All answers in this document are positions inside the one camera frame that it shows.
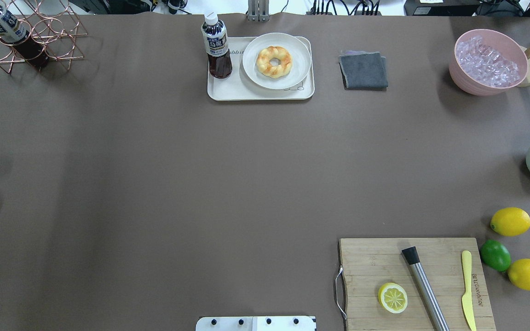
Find pink bowl of ice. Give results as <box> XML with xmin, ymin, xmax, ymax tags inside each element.
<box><xmin>449</xmin><ymin>29</ymin><xmax>529</xmax><ymax>96</ymax></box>

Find cream serving tray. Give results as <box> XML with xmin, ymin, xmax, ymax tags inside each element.
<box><xmin>207</xmin><ymin>36</ymin><xmax>315</xmax><ymax>101</ymax></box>

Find glazed donut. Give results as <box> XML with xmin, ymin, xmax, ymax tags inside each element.
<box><xmin>256</xmin><ymin>46</ymin><xmax>293</xmax><ymax>78</ymax></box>

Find dark tea bottle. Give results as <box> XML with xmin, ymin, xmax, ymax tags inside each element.
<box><xmin>202</xmin><ymin>12</ymin><xmax>233</xmax><ymax>78</ymax></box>

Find white plate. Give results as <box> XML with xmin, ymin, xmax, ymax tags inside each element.
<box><xmin>242</xmin><ymin>32</ymin><xmax>311</xmax><ymax>90</ymax></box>

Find grey folded cloth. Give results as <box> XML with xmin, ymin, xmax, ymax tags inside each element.
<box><xmin>339</xmin><ymin>50</ymin><xmax>389</xmax><ymax>90</ymax></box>

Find wooden cutting board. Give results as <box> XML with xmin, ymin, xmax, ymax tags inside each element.
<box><xmin>339</xmin><ymin>238</ymin><xmax>496</xmax><ymax>331</ymax></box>

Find steel muddler black tip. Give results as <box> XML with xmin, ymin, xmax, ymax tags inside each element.
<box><xmin>402</xmin><ymin>246</ymin><xmax>449</xmax><ymax>331</ymax></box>

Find half lemon slice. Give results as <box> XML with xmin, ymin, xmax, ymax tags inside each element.
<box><xmin>377</xmin><ymin>282</ymin><xmax>408</xmax><ymax>314</ymax></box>

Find yellow plastic knife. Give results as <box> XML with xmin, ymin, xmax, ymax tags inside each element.
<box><xmin>461</xmin><ymin>250</ymin><xmax>477</xmax><ymax>331</ymax></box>

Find green lime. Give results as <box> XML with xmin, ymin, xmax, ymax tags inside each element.
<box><xmin>479</xmin><ymin>240</ymin><xmax>512</xmax><ymax>272</ymax></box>

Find yellow lemon upper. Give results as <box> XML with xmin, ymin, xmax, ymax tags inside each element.
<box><xmin>490</xmin><ymin>207</ymin><xmax>530</xmax><ymax>236</ymax></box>

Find yellow lemon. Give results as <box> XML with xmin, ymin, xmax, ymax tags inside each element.
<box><xmin>507</xmin><ymin>258</ymin><xmax>530</xmax><ymax>291</ymax></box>
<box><xmin>490</xmin><ymin>207</ymin><xmax>530</xmax><ymax>236</ymax></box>

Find yellow lemon lower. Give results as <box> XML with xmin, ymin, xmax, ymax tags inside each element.
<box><xmin>507</xmin><ymin>258</ymin><xmax>530</xmax><ymax>291</ymax></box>

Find bottle in copper rack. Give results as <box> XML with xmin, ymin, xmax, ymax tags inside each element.
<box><xmin>0</xmin><ymin>1</ymin><xmax>50</xmax><ymax>70</ymax></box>

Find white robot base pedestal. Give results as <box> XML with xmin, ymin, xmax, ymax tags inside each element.
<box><xmin>195</xmin><ymin>315</ymin><xmax>317</xmax><ymax>331</ymax></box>

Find copper wire bottle rack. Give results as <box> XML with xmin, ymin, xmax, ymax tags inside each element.
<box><xmin>0</xmin><ymin>0</ymin><xmax>89</xmax><ymax>74</ymax></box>

